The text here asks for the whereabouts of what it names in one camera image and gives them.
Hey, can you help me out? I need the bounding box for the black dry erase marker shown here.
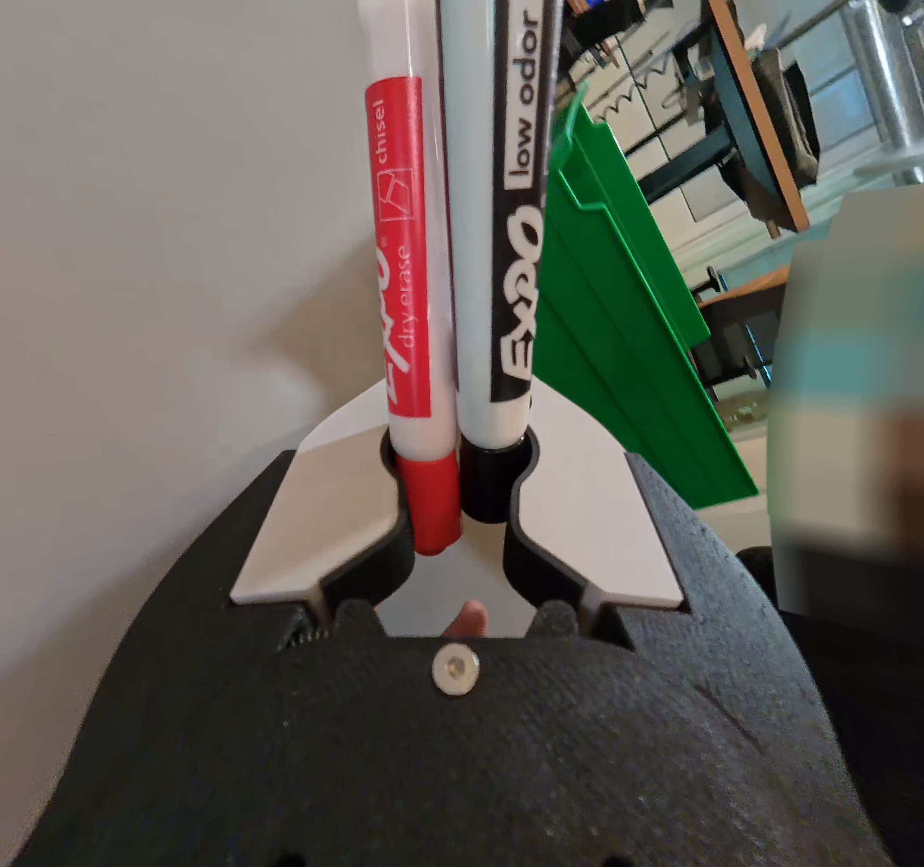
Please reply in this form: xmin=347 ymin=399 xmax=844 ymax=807
xmin=431 ymin=0 xmax=569 ymax=523

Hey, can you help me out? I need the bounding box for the white desk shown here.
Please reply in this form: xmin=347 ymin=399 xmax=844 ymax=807
xmin=0 ymin=0 xmax=550 ymax=846

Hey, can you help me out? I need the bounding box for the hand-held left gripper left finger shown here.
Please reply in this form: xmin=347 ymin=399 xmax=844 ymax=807
xmin=231 ymin=380 xmax=417 ymax=630

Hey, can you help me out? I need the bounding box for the red dry erase marker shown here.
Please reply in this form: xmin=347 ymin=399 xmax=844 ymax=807
xmin=357 ymin=0 xmax=464 ymax=558

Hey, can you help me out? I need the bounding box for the wooden table dark frame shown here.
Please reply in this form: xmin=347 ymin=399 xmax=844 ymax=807
xmin=667 ymin=0 xmax=821 ymax=240

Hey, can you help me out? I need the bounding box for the long wooden table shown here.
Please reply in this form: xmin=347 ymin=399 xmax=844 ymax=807
xmin=693 ymin=264 xmax=791 ymax=384

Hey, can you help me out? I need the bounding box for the green plastic bin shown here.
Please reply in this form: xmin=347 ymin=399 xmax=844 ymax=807
xmin=530 ymin=80 xmax=760 ymax=512

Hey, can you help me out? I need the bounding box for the person's left hand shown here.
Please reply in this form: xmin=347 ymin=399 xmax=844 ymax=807
xmin=440 ymin=600 xmax=490 ymax=639

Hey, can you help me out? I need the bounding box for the black bag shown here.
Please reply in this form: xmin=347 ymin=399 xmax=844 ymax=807
xmin=751 ymin=51 xmax=821 ymax=186

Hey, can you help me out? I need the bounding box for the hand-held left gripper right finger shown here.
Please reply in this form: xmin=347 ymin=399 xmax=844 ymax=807
xmin=501 ymin=394 xmax=685 ymax=640

